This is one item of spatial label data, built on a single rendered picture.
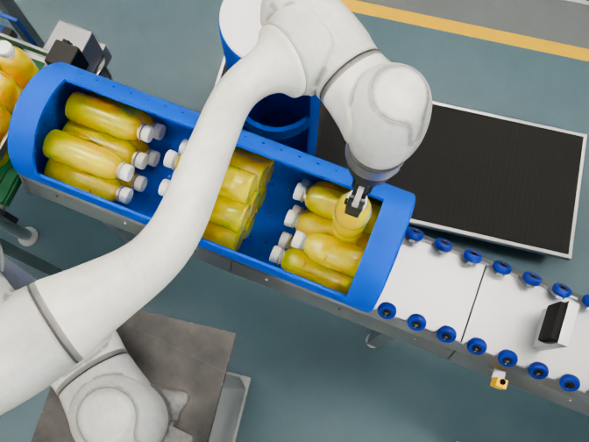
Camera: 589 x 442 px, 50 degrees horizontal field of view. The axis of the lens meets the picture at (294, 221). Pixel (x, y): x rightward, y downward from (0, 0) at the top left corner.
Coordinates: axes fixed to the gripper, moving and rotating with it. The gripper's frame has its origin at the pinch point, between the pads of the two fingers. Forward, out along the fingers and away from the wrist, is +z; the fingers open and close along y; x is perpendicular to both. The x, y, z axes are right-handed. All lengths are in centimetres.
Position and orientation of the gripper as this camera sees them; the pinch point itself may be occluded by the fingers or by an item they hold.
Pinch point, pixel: (358, 196)
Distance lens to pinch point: 114.3
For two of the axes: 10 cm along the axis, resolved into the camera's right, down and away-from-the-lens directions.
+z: -0.2, 2.6, 9.6
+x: -9.3, -3.6, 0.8
